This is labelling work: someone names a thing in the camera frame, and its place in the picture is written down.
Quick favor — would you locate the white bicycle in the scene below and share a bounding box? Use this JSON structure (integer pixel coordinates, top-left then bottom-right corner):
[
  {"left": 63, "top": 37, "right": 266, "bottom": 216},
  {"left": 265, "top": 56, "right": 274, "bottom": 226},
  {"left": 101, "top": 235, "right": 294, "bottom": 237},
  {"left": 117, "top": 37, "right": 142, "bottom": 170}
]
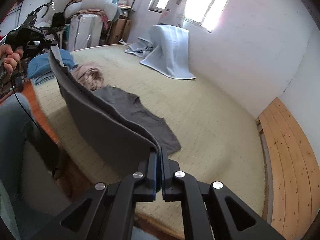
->
[{"left": 0, "top": 0, "right": 66, "bottom": 46}]

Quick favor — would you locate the blue garment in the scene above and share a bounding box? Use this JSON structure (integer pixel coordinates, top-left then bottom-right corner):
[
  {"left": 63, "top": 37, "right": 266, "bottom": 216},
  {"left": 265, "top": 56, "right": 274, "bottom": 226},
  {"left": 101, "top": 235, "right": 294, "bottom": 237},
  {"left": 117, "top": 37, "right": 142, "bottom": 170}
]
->
[{"left": 27, "top": 49, "right": 78, "bottom": 85}]

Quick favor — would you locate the dark grey smile sweatshirt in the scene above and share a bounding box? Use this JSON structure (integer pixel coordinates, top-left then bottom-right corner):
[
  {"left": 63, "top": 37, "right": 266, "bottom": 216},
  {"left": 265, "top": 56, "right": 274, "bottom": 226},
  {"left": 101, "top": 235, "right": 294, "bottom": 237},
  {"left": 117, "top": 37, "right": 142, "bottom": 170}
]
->
[{"left": 48, "top": 46, "right": 181, "bottom": 176}]

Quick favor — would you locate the person left hand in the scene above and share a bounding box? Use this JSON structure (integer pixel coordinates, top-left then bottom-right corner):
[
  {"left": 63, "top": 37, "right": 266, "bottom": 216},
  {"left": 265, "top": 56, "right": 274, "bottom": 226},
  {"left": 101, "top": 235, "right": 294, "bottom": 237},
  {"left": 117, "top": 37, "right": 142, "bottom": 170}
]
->
[{"left": 1, "top": 44, "right": 23, "bottom": 76}]

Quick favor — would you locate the pink garment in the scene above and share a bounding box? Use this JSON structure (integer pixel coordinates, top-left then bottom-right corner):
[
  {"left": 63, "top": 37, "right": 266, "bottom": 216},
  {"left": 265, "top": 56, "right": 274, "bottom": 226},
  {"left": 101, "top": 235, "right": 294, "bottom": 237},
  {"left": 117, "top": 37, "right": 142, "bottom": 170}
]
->
[{"left": 71, "top": 61, "right": 105, "bottom": 91}]

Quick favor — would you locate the pineapple print curtain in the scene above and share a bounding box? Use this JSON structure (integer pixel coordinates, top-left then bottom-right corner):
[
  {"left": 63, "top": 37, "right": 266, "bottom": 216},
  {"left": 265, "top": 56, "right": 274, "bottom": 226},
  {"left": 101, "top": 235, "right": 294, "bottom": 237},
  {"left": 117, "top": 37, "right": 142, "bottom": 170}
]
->
[{"left": 158, "top": 0, "right": 187, "bottom": 28}]

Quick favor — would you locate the light blue blanket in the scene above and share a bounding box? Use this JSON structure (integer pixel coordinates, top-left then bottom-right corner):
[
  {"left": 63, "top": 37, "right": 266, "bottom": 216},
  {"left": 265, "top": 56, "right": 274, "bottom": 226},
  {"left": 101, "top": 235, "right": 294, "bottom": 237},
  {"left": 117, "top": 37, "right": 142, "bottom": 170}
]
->
[{"left": 119, "top": 24, "right": 196, "bottom": 80}]

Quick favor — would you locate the wooden headboard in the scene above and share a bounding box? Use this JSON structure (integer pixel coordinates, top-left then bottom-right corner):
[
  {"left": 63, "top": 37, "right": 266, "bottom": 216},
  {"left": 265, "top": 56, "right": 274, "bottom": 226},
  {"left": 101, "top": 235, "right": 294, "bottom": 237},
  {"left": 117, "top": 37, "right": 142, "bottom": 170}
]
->
[{"left": 256, "top": 98, "right": 319, "bottom": 239}]

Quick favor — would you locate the white teal plush pillow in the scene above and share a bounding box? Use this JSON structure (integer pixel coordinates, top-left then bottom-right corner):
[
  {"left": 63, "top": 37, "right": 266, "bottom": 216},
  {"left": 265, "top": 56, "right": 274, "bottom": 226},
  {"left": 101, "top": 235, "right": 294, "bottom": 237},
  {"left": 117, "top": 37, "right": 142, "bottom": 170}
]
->
[{"left": 64, "top": 0, "right": 121, "bottom": 21}]

